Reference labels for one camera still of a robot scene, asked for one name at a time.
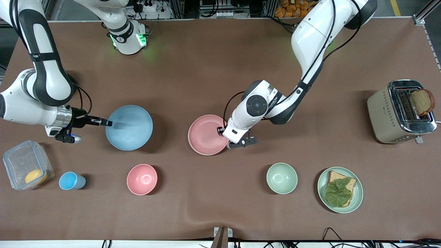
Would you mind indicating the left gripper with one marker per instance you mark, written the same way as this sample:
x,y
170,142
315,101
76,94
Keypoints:
x,y
219,130

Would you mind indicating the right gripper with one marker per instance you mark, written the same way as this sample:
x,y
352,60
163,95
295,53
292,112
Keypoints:
x,y
80,117

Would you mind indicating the pink plate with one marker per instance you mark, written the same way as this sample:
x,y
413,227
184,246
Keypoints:
x,y
205,136

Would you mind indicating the blue plate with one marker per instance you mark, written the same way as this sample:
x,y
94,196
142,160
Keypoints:
x,y
132,132

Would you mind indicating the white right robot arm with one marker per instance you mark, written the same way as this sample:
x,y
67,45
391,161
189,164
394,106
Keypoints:
x,y
48,79

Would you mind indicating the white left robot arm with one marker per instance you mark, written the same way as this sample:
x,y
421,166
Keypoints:
x,y
310,38

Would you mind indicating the blue cup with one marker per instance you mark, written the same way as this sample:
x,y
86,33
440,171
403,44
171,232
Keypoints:
x,y
69,181

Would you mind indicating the brown table cover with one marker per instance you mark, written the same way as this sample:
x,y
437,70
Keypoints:
x,y
193,69

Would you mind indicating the pink bowl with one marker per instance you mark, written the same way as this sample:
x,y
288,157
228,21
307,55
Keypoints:
x,y
142,179

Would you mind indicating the green bowl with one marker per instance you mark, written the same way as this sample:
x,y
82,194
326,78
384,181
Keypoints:
x,y
281,178

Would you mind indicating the orange round food piece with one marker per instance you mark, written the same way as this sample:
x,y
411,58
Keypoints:
x,y
35,177

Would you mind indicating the clear plastic container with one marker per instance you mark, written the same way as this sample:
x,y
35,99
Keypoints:
x,y
20,162

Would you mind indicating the bread slice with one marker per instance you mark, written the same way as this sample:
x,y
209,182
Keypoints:
x,y
336,176

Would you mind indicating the white power strip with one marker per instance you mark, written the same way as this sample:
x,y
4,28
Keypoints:
x,y
148,7

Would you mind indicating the green lettuce leaf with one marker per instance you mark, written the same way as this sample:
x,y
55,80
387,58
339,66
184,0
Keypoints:
x,y
338,193

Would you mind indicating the orange snack bags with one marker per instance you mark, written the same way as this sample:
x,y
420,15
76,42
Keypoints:
x,y
293,8

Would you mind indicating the green plate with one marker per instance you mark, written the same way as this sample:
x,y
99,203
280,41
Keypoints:
x,y
358,196

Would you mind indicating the beige chrome toaster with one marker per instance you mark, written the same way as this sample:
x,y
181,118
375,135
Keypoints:
x,y
384,117

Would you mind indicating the brown toast slice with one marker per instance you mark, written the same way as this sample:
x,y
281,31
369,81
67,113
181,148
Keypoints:
x,y
423,101

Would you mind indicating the metal table clamp bracket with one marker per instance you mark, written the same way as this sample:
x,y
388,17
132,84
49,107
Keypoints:
x,y
223,236

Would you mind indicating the aluminium frame profile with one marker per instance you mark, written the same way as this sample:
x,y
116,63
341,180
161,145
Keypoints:
x,y
422,19

